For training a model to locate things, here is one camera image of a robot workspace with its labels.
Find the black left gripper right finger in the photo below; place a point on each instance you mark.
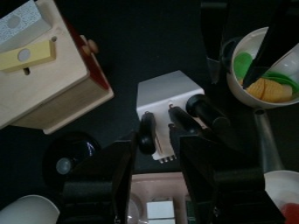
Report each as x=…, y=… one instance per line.
x=226, y=192

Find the bright green toy food slice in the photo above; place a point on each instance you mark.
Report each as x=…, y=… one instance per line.
x=243, y=64

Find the orange toy food slice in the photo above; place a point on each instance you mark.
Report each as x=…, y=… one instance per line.
x=270, y=90

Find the dark green toy food slice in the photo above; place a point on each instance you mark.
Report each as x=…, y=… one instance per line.
x=282, y=78

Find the red toy tomato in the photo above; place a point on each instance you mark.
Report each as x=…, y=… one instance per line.
x=291, y=213

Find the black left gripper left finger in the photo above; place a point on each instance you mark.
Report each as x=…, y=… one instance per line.
x=98, y=189

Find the grey round toy item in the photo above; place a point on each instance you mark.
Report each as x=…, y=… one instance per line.
x=132, y=210

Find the white toy knife block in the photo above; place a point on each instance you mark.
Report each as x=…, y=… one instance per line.
x=167, y=87

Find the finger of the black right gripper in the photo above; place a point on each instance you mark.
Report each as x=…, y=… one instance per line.
x=272, y=43
x=212, y=35

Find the wooden toy stove box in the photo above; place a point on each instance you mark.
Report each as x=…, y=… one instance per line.
x=47, y=84

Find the black lid grey knob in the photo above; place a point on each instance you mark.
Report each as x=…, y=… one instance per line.
x=83, y=145

